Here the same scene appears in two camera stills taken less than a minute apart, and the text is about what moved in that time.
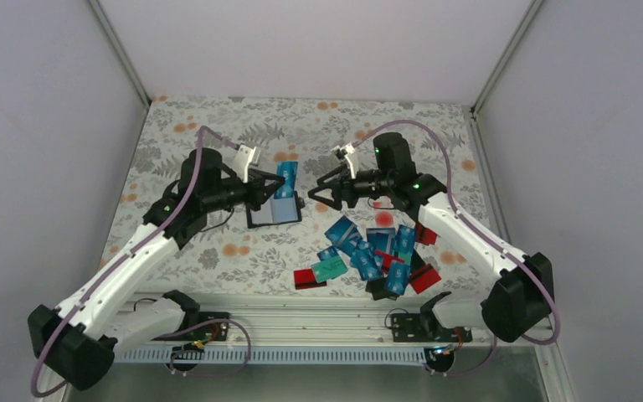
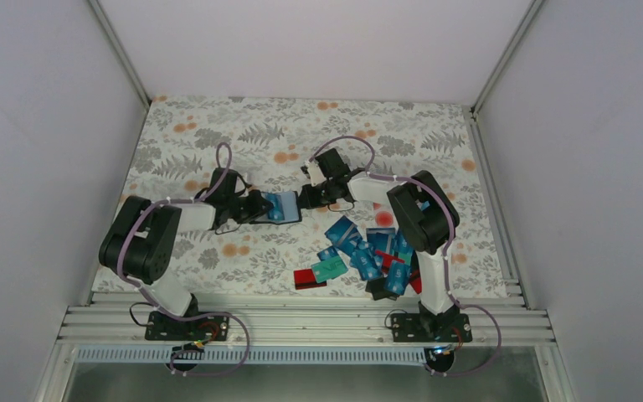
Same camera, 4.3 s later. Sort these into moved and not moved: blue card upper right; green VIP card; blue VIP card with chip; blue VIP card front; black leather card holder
Moved: blue VIP card front
Not moved: black leather card holder; green VIP card; blue card upper right; blue VIP card with chip
